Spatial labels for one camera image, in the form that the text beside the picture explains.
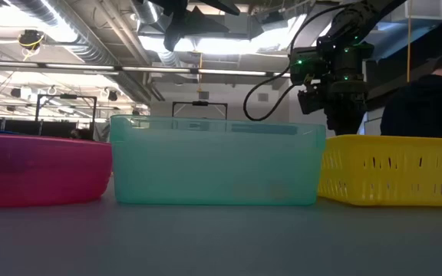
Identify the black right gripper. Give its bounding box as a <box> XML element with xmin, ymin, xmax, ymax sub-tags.
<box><xmin>289</xmin><ymin>40</ymin><xmax>376</xmax><ymax>136</ymax></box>

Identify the grey ceiling air unit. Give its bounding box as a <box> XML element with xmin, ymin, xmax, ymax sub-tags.
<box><xmin>226</xmin><ymin>13</ymin><xmax>265</xmax><ymax>39</ymax></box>

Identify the long ceiling light bar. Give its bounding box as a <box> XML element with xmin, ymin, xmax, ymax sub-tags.
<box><xmin>0</xmin><ymin>59</ymin><xmax>292</xmax><ymax>77</ymax></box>

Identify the yellow perforated plastic basket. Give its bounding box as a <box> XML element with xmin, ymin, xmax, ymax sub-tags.
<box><xmin>317</xmin><ymin>133</ymin><xmax>442</xmax><ymax>208</ymax></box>

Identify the person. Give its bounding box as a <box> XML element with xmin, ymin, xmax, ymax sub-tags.
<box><xmin>380</xmin><ymin>50</ymin><xmax>442</xmax><ymax>140</ymax></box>

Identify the teal translucent plastic bin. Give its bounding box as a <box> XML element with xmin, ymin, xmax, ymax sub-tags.
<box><xmin>109</xmin><ymin>113</ymin><xmax>327</xmax><ymax>206</ymax></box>

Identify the pink round plastic bowl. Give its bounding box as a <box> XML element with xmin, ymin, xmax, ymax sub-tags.
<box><xmin>0</xmin><ymin>133</ymin><xmax>114</xmax><ymax>209</ymax></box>

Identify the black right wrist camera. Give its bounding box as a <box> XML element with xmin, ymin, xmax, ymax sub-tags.
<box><xmin>296</xmin><ymin>87</ymin><xmax>326</xmax><ymax>117</ymax></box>

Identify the black metal rig frame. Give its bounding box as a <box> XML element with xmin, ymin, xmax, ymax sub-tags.
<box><xmin>35</xmin><ymin>94</ymin><xmax>98</xmax><ymax>135</ymax></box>

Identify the ceiling cable reel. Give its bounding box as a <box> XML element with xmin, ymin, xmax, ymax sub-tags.
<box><xmin>17</xmin><ymin>29</ymin><xmax>46</xmax><ymax>62</ymax></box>

